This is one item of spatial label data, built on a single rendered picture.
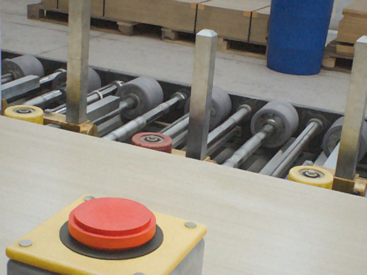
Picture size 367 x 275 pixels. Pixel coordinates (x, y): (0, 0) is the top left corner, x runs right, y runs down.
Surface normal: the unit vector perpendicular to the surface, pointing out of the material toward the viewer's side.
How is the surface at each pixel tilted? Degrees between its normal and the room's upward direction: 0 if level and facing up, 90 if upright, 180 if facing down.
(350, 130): 90
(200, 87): 90
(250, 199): 0
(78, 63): 90
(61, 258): 0
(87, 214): 0
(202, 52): 90
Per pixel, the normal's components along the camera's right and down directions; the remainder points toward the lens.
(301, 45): -0.01, 0.37
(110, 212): 0.08, -0.94
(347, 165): -0.39, 0.28
